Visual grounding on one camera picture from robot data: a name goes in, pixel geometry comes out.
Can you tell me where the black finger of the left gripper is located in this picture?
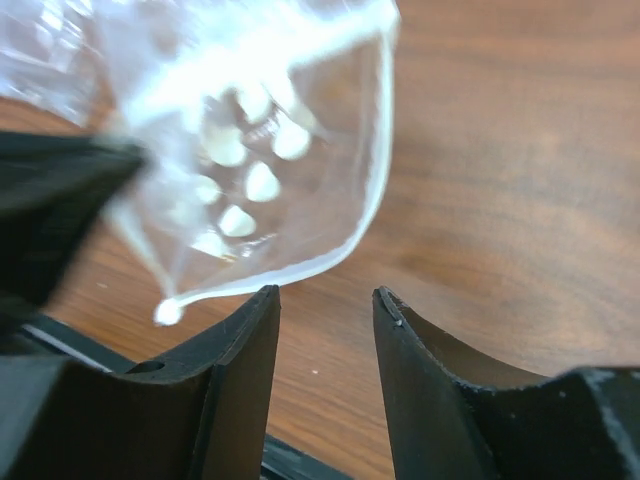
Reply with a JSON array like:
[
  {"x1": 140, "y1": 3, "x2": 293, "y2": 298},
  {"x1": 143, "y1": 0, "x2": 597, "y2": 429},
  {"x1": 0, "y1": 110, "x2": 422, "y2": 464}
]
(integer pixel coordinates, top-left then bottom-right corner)
[{"x1": 1, "y1": 131, "x2": 147, "y2": 325}]

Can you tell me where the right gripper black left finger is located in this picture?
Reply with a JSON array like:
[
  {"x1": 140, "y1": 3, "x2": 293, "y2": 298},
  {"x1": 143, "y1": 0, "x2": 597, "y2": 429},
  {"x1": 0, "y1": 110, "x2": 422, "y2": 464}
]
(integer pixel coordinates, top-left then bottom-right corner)
[{"x1": 1, "y1": 286, "x2": 280, "y2": 479}]

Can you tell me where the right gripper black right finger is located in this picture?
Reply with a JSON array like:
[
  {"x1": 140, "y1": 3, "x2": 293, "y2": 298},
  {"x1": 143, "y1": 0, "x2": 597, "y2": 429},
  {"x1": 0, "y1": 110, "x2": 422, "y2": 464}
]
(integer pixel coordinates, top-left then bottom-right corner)
[{"x1": 372, "y1": 287, "x2": 639, "y2": 479}]

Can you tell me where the clear zip top bag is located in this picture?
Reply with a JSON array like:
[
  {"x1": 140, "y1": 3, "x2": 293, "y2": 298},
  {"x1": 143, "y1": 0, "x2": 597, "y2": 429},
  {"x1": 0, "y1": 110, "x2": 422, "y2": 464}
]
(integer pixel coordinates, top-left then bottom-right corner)
[{"x1": 1, "y1": 1, "x2": 400, "y2": 326}]

